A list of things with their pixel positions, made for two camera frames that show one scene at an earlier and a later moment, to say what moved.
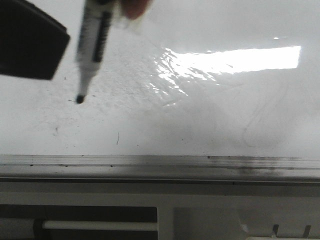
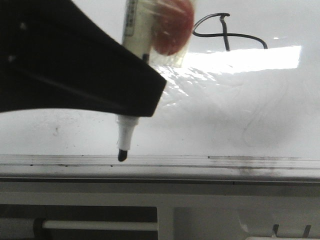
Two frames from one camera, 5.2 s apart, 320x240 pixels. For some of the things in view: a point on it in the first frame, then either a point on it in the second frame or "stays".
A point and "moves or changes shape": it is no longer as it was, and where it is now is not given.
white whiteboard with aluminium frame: x=190 y=90 stays
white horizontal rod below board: x=98 y=225 stays
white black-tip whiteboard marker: x=93 y=36 moves or changes shape
